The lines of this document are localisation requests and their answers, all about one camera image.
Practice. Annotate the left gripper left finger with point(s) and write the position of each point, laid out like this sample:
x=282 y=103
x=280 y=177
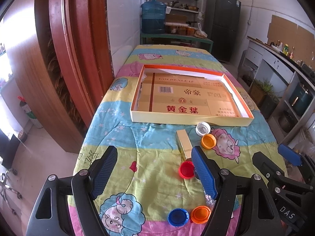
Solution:
x=50 y=214

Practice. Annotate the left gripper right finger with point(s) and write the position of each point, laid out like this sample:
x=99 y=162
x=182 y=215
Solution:
x=258 y=214

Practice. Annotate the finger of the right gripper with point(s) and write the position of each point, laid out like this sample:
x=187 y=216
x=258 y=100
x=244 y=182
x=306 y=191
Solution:
x=277 y=179
x=291 y=153

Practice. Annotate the orange bottle cap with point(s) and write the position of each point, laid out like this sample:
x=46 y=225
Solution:
x=200 y=214

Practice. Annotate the yellow-orange bottle cap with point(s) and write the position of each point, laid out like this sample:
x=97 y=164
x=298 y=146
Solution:
x=208 y=141

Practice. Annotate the blue bottle cap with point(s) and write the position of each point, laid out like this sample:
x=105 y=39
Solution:
x=178 y=217

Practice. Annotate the white bottle cap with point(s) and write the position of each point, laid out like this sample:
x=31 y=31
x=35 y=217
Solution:
x=202 y=128

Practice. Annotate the red bottle cap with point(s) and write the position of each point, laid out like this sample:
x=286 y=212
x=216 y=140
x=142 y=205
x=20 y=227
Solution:
x=186 y=170

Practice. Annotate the gold rectangular box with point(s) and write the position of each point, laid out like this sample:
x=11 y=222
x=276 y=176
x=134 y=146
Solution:
x=184 y=144

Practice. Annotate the clear floral plastic case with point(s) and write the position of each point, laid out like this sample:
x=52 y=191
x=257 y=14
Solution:
x=210 y=202

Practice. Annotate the black bottle cap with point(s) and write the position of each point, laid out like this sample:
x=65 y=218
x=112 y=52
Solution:
x=196 y=174

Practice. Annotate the dark green appliance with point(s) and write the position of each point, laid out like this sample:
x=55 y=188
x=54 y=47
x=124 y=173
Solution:
x=300 y=99

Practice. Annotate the white kitchen counter cabinet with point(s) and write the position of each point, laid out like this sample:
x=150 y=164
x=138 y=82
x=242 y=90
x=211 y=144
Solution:
x=262 y=62

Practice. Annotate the colourful cartoon quilt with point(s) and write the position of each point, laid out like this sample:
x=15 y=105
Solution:
x=146 y=173

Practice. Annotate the potted green plant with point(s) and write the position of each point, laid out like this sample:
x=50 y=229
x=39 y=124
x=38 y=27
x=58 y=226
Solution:
x=262 y=93

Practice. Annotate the orange-rimmed cardboard tray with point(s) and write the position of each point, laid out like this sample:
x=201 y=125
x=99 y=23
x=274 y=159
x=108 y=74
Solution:
x=168 y=94

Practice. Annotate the plastic bag of food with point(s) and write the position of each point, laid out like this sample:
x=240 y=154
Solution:
x=199 y=33

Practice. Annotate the black refrigerator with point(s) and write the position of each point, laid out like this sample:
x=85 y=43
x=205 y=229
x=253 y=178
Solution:
x=221 y=25

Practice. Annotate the red wooden door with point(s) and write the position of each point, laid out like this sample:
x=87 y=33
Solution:
x=60 y=57

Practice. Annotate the green bench table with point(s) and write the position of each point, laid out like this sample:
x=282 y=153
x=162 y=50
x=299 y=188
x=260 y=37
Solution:
x=144 y=37

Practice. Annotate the green metal shelf rack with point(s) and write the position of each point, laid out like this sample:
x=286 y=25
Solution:
x=179 y=7

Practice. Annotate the blue water jug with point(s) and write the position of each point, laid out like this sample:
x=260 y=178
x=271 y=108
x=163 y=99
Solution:
x=153 y=17

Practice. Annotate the brown cardboard wall panel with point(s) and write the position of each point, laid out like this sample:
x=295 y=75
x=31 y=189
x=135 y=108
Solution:
x=295 y=36

